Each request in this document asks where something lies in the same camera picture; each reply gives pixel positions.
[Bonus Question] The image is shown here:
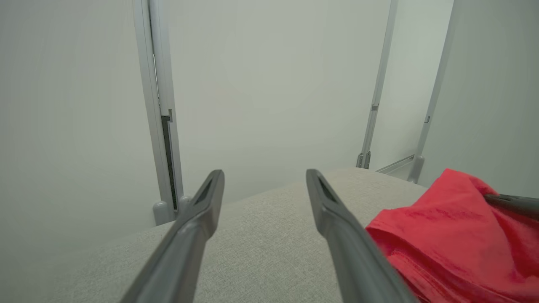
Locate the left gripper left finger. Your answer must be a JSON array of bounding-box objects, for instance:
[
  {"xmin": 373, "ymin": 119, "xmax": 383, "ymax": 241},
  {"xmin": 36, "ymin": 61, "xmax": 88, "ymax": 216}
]
[{"xmin": 120, "ymin": 170, "xmax": 225, "ymax": 303}]

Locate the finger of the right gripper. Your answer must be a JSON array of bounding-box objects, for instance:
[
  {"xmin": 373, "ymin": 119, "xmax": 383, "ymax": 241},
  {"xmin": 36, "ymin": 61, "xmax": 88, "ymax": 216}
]
[{"xmin": 484, "ymin": 194, "xmax": 539, "ymax": 221}]

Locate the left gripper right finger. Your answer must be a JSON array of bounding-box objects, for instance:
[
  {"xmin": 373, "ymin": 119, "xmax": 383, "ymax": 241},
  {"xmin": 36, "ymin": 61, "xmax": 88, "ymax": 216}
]
[{"xmin": 306, "ymin": 169, "xmax": 417, "ymax": 303}]

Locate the red Bulls jersey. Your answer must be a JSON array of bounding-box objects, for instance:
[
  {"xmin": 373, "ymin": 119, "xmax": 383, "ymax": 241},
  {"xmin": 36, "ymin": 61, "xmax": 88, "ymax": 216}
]
[{"xmin": 366, "ymin": 168, "xmax": 539, "ymax": 303}]

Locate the grey partition bottom rail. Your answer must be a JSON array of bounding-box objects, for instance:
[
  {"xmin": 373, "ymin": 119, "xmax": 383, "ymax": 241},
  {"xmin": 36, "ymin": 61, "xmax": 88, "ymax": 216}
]
[{"xmin": 376, "ymin": 154, "xmax": 416, "ymax": 175}]

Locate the grey partition post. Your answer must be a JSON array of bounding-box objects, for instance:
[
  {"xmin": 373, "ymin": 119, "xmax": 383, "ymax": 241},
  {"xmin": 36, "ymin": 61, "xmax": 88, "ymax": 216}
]
[
  {"xmin": 148, "ymin": 0, "xmax": 192, "ymax": 213},
  {"xmin": 356, "ymin": 0, "xmax": 399, "ymax": 170},
  {"xmin": 406, "ymin": 0, "xmax": 458, "ymax": 184},
  {"xmin": 133, "ymin": 0, "xmax": 176, "ymax": 226}
]

